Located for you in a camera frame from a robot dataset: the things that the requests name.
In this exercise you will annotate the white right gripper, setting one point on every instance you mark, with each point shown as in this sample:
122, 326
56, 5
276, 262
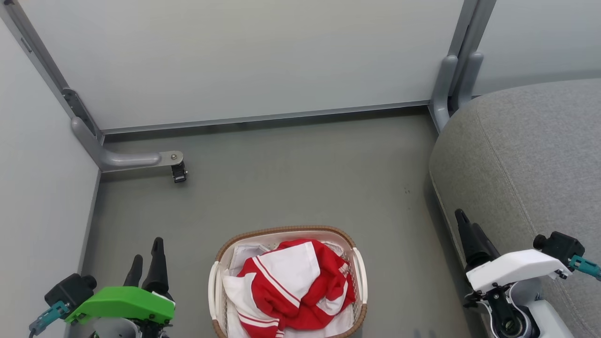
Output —
512, 267

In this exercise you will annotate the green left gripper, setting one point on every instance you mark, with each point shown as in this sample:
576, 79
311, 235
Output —
122, 303

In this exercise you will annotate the red and white garment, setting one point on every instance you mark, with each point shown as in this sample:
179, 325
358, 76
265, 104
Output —
300, 291

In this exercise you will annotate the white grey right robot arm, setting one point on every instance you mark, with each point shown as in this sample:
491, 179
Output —
551, 321

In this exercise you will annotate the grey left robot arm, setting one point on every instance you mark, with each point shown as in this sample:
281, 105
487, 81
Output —
115, 329

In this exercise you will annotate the grey fabric sofa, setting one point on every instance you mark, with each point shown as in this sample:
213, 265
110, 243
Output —
526, 159

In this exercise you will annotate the white laundry basket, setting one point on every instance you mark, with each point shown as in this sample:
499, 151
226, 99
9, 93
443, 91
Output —
218, 281

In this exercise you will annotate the small black caster wheel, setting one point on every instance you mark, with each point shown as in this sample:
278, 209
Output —
179, 172

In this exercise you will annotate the grey partition foot with plate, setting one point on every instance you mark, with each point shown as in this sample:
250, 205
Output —
127, 159

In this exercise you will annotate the grey curved partition foot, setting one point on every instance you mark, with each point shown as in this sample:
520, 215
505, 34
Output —
469, 80
441, 94

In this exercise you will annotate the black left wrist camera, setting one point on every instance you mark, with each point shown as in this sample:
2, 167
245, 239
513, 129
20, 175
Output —
70, 288

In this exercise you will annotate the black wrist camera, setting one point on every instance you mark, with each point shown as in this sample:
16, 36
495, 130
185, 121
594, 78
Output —
561, 246
70, 288

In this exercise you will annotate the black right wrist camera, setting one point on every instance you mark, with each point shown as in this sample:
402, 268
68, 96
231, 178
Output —
561, 246

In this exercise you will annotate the grey partition bottom rail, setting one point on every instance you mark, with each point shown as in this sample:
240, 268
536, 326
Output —
263, 117

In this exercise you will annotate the grey double partition post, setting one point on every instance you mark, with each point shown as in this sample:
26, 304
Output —
472, 28

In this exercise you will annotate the grey partition post with hinge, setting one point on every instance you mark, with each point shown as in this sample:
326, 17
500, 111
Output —
37, 51

